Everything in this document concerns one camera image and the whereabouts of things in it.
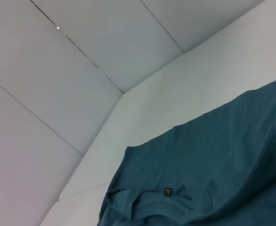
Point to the teal t-shirt with FREE print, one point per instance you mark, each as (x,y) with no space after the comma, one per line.
(211,164)

